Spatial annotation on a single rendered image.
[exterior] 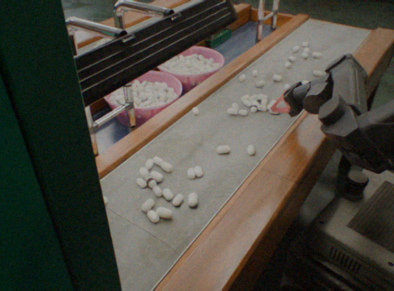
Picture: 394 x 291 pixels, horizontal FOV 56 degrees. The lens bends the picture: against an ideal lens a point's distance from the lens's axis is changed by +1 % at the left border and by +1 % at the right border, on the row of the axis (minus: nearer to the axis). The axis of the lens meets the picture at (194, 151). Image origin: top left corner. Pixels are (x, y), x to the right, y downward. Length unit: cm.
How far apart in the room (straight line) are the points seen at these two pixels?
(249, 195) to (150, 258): 27
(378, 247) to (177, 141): 66
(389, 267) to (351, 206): 23
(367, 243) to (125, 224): 73
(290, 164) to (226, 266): 35
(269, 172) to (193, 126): 30
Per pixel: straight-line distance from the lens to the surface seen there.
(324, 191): 209
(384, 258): 123
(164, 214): 83
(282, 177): 93
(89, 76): 66
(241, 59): 150
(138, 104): 126
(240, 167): 98
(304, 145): 105
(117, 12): 94
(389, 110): 57
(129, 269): 77
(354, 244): 123
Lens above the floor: 137
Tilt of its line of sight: 38 degrees down
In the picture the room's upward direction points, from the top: straight up
